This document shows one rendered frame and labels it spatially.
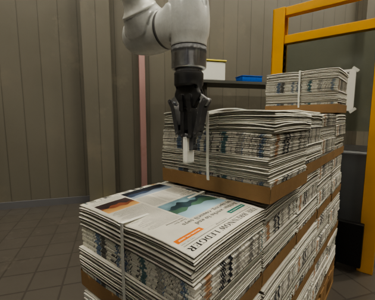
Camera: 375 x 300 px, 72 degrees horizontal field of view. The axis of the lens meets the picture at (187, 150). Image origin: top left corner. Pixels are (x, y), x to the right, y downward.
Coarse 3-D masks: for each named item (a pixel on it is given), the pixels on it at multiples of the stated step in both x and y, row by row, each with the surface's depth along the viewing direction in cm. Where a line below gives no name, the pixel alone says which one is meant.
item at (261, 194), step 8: (296, 176) 74; (304, 176) 80; (224, 184) 70; (232, 184) 68; (240, 184) 66; (248, 184) 65; (280, 184) 65; (288, 184) 70; (296, 184) 75; (224, 192) 70; (232, 192) 68; (240, 192) 66; (248, 192) 65; (256, 192) 64; (264, 192) 62; (272, 192) 62; (280, 192) 66; (288, 192) 70; (256, 200) 64; (264, 200) 62; (272, 200) 62
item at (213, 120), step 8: (216, 112) 70; (216, 120) 70; (216, 128) 71; (216, 136) 70; (216, 144) 71; (200, 152) 74; (216, 152) 71; (200, 160) 74; (216, 160) 71; (200, 168) 75; (216, 168) 71; (216, 176) 72
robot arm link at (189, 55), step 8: (176, 48) 62; (184, 48) 61; (192, 48) 61; (200, 48) 61; (176, 56) 62; (184, 56) 61; (192, 56) 61; (200, 56) 62; (176, 64) 62; (184, 64) 61; (192, 64) 61; (200, 64) 62
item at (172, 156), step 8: (168, 112) 82; (168, 120) 82; (168, 128) 83; (168, 136) 83; (176, 136) 81; (200, 136) 74; (168, 144) 83; (176, 144) 80; (200, 144) 74; (168, 152) 83; (176, 152) 80; (168, 160) 83; (176, 160) 81; (176, 168) 82; (184, 168) 79; (192, 168) 77
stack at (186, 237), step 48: (144, 192) 74; (192, 192) 75; (96, 240) 62; (144, 240) 49; (192, 240) 46; (240, 240) 54; (288, 240) 83; (144, 288) 51; (192, 288) 42; (240, 288) 57; (288, 288) 88
